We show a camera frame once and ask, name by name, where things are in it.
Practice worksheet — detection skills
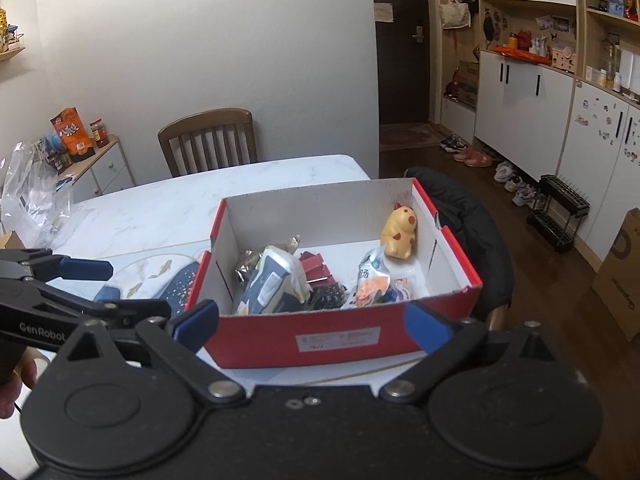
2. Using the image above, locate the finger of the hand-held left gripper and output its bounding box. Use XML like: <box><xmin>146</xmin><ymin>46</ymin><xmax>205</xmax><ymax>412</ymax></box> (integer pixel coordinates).
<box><xmin>0</xmin><ymin>247</ymin><xmax>113</xmax><ymax>282</ymax></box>
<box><xmin>35</xmin><ymin>282</ymin><xmax>173</xmax><ymax>332</ymax></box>

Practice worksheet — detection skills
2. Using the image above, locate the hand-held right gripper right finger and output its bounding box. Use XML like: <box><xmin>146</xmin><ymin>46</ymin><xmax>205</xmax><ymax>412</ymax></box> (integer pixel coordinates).
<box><xmin>379</xmin><ymin>302</ymin><xmax>558</xmax><ymax>403</ymax></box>

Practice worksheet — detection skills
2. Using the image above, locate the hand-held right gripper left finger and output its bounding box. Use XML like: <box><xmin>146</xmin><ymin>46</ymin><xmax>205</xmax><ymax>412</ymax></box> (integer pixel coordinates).
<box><xmin>65</xmin><ymin>300</ymin><xmax>246</xmax><ymax>406</ymax></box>

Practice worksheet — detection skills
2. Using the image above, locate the white blue food pouch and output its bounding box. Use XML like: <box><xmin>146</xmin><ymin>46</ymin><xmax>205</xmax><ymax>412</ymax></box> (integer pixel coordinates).
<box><xmin>350</xmin><ymin>247</ymin><xmax>396</xmax><ymax>308</ymax></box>

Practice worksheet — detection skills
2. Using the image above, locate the white-green snack packet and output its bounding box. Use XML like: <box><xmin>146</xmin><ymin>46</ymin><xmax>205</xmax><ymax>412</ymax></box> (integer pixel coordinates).
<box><xmin>232</xmin><ymin>246</ymin><xmax>311</xmax><ymax>315</ymax></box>

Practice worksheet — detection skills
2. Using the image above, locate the yellow hamster toy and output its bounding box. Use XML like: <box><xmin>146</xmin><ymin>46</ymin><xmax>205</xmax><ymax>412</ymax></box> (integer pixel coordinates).
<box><xmin>381</xmin><ymin>203</ymin><xmax>418</xmax><ymax>259</ymax></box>

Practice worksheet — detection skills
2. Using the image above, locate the clear bag of dark seeds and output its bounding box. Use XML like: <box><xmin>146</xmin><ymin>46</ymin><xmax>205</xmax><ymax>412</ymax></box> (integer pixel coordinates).
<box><xmin>307</xmin><ymin>282</ymin><xmax>348</xmax><ymax>311</ymax></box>

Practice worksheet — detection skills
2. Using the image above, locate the red cardboard box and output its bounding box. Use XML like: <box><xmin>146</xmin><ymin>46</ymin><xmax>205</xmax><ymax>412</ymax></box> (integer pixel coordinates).
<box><xmin>185</xmin><ymin>177</ymin><xmax>483</xmax><ymax>370</ymax></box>

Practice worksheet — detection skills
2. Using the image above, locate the white marble desktop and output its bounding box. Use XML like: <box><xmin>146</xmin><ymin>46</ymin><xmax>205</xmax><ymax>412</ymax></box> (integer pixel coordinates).
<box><xmin>0</xmin><ymin>154</ymin><xmax>431</xmax><ymax>391</ymax></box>

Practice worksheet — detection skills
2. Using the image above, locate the person's left hand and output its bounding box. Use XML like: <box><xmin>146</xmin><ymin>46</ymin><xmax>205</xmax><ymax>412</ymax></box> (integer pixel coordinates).
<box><xmin>0</xmin><ymin>342</ymin><xmax>39</xmax><ymax>420</ymax></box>

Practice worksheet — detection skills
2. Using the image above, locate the brown wooden chair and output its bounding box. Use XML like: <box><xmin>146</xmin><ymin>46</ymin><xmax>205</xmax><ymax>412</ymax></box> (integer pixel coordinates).
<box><xmin>158</xmin><ymin>108</ymin><xmax>259</xmax><ymax>178</ymax></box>
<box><xmin>482</xmin><ymin>305</ymin><xmax>513</xmax><ymax>332</ymax></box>

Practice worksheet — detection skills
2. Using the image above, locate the clear plastic bag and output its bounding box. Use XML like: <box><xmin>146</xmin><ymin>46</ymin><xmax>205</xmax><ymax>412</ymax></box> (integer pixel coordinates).
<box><xmin>0</xmin><ymin>141</ymin><xmax>76</xmax><ymax>248</ymax></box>

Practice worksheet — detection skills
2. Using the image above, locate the black jacket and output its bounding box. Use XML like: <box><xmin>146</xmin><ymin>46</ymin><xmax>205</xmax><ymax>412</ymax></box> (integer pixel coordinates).
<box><xmin>404</xmin><ymin>166</ymin><xmax>516</xmax><ymax>318</ymax></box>

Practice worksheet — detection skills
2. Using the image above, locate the small white cabinet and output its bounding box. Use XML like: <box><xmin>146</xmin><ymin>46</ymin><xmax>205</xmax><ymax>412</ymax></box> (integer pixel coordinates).
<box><xmin>60</xmin><ymin>134</ymin><xmax>137</xmax><ymax>201</ymax></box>

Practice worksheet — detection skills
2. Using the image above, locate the orange snack bag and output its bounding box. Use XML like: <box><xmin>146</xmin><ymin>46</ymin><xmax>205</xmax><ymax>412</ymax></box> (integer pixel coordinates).
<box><xmin>50</xmin><ymin>106</ymin><xmax>96</xmax><ymax>163</ymax></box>

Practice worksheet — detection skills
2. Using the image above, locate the row of shoes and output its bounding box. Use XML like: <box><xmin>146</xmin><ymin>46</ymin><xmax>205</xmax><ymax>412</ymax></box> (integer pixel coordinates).
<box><xmin>439</xmin><ymin>132</ymin><xmax>551</xmax><ymax>211</ymax></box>

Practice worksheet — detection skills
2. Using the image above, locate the brown doormat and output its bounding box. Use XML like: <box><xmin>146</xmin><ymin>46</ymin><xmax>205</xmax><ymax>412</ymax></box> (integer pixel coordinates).
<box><xmin>379</xmin><ymin>122</ymin><xmax>441</xmax><ymax>151</ymax></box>

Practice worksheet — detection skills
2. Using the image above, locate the large brown cardboard box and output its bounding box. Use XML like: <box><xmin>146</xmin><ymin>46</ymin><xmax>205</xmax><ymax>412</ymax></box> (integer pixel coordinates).
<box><xmin>591</xmin><ymin>208</ymin><xmax>640</xmax><ymax>343</ymax></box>

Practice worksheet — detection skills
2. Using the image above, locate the white lower cabinet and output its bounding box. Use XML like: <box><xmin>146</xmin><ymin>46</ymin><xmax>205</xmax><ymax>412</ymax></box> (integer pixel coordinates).
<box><xmin>472</xmin><ymin>50</ymin><xmax>576</xmax><ymax>176</ymax></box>

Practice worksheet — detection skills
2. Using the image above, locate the white magnet-covered cabinet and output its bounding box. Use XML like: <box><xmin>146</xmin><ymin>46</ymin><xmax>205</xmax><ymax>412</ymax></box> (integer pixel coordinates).
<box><xmin>555</xmin><ymin>80</ymin><xmax>640</xmax><ymax>271</ymax></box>

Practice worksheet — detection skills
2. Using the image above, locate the dark brown door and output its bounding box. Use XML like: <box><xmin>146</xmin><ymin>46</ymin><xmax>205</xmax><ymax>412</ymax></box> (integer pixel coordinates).
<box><xmin>371</xmin><ymin>0</ymin><xmax>431</xmax><ymax>126</ymax></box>

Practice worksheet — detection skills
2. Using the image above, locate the orange cloth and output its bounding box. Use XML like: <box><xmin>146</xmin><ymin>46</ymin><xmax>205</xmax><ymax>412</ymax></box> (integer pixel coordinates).
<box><xmin>489</xmin><ymin>45</ymin><xmax>553</xmax><ymax>64</ymax></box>

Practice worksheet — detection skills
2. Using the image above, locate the beige tote bag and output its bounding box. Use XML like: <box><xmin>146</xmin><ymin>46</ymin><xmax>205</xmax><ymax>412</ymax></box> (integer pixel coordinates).
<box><xmin>439</xmin><ymin>0</ymin><xmax>472</xmax><ymax>29</ymax></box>

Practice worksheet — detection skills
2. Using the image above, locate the wooden open shelf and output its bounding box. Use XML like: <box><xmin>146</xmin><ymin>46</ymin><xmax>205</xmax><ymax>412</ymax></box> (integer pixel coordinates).
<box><xmin>582</xmin><ymin>0</ymin><xmax>640</xmax><ymax>96</ymax></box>

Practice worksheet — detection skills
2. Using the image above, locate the black wire rack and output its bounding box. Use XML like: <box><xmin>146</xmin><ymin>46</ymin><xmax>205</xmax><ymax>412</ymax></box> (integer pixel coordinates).
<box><xmin>526</xmin><ymin>174</ymin><xmax>591</xmax><ymax>254</ymax></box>

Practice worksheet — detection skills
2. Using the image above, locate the wooden wall shelf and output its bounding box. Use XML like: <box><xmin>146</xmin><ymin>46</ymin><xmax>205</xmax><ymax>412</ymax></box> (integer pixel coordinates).
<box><xmin>0</xmin><ymin>25</ymin><xmax>26</xmax><ymax>63</ymax></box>

